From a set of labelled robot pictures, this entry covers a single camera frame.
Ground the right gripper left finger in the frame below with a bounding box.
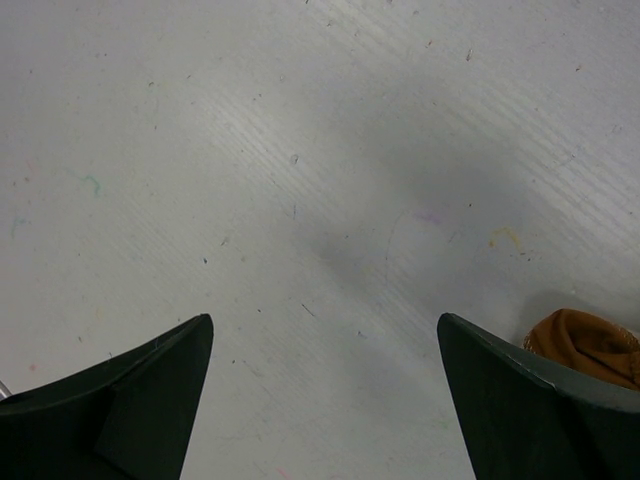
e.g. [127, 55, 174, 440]
[1, 314, 214, 479]

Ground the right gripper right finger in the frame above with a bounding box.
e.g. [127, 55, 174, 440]
[437, 313, 639, 479]

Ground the orange underwear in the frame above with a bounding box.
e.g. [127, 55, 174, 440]
[523, 309, 639, 391]

